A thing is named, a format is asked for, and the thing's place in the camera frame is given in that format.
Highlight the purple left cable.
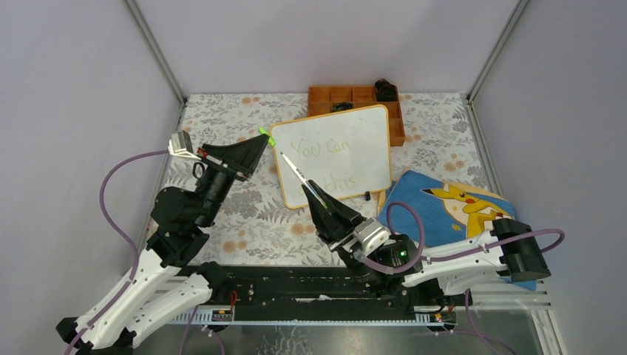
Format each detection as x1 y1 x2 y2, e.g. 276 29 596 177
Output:
64 150 170 355

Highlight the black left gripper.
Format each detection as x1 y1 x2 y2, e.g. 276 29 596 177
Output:
195 135 271 228

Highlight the dark rolled sock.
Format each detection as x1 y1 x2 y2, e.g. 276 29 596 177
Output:
331 101 353 112
374 78 398 102

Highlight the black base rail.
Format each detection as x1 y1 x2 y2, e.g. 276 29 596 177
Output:
197 266 465 325

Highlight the dark rolled sock middle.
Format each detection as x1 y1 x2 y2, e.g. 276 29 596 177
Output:
331 101 353 112

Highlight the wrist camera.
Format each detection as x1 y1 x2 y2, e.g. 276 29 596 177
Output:
168 130 201 161
352 217 390 256

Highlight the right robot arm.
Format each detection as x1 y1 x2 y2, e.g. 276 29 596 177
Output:
301 180 564 305

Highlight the blue pikachu cloth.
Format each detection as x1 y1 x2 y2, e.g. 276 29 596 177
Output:
366 171 537 296

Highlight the white green whiteboard marker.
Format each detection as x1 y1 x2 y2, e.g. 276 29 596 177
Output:
277 151 331 211

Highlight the yellow framed whiteboard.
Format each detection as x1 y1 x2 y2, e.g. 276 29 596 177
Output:
270 105 392 209

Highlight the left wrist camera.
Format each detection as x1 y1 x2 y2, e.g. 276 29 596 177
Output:
168 130 201 161

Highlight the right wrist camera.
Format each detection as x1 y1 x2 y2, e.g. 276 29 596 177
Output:
352 217 390 256

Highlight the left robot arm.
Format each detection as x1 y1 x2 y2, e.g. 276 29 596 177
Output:
55 131 269 354

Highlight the dark rolled sock upper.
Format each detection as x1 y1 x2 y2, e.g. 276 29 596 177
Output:
374 78 398 102

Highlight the green marker cap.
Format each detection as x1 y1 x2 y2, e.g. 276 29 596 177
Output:
259 127 276 147

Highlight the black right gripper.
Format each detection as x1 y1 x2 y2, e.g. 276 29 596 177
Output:
302 180 384 288

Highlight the orange wooden compartment tray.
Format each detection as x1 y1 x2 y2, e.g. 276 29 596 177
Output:
307 85 406 147

